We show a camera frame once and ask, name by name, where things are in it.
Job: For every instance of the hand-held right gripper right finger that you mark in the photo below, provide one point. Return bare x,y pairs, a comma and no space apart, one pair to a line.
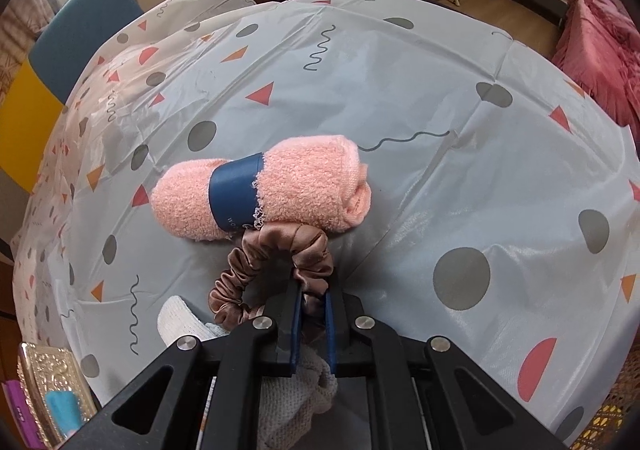
331,330

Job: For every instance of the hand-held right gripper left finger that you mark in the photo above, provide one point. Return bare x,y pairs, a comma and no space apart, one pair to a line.
295,325

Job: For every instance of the brown satin scrunchie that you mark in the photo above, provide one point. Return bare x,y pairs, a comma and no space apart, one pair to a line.
310,242

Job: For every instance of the white knitted cloth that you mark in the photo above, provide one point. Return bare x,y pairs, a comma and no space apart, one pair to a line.
175,320

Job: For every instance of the pink rolled towel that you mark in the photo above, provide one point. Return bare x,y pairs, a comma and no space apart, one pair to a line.
310,180

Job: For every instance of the white patterned tablecloth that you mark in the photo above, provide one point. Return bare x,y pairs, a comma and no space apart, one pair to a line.
375,104

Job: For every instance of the light blue cloth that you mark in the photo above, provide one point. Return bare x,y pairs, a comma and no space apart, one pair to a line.
62,410

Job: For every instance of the ornate gold metal box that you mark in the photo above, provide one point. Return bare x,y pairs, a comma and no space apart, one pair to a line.
40,370

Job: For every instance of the purple cardboard box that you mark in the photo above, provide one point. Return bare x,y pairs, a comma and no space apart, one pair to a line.
20,415

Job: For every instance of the woven cane chair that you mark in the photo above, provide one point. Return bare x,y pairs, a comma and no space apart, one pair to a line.
615,425

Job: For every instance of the grey yellow blue sofa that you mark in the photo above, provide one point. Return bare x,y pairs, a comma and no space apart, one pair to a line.
80,24

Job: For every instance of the pink blanket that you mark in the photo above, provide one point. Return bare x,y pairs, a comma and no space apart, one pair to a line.
605,44

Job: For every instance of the beige patterned curtain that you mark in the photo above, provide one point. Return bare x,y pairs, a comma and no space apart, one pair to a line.
17,29

